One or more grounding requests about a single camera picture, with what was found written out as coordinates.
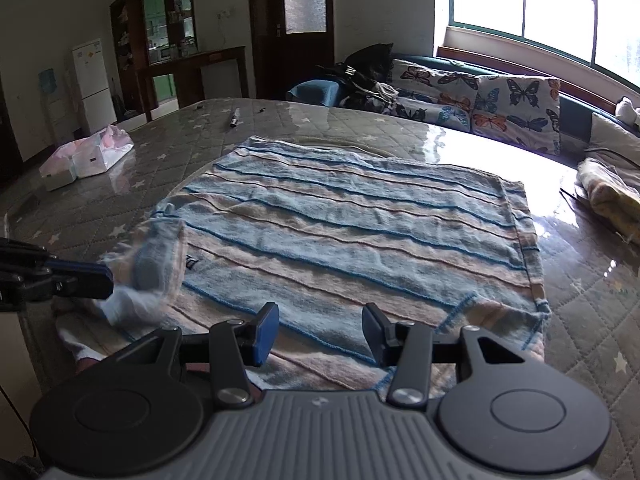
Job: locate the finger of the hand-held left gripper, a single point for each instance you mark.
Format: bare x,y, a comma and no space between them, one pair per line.
82,280

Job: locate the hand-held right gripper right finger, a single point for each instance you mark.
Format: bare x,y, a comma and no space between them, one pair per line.
376,335

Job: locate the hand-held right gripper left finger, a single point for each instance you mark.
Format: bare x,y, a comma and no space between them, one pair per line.
265,332

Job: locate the blue striped towel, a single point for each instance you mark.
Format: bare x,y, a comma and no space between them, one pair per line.
350,230

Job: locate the black clothes pile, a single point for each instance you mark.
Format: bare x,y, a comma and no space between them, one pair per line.
365,67

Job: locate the small white box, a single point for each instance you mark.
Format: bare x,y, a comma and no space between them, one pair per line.
90,165
60,179

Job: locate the pink white plastic bag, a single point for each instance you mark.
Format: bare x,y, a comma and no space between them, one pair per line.
112,145

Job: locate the white refrigerator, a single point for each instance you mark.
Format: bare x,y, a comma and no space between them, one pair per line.
92,80

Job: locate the blue sofa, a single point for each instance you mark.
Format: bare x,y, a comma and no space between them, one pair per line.
315,91

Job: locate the butterfly print pillow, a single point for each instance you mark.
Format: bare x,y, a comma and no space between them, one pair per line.
435,92
515,112

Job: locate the wooden display cabinet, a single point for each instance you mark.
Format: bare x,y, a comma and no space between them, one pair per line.
165,35

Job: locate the dark wooden door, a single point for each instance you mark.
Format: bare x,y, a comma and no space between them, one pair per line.
265,60

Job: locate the yellow folded cloth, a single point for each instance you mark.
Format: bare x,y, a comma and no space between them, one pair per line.
610,195

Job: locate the white pillow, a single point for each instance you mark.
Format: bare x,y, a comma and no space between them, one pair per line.
610,142

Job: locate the white plush toy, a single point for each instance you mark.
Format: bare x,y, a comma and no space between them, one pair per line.
627,110

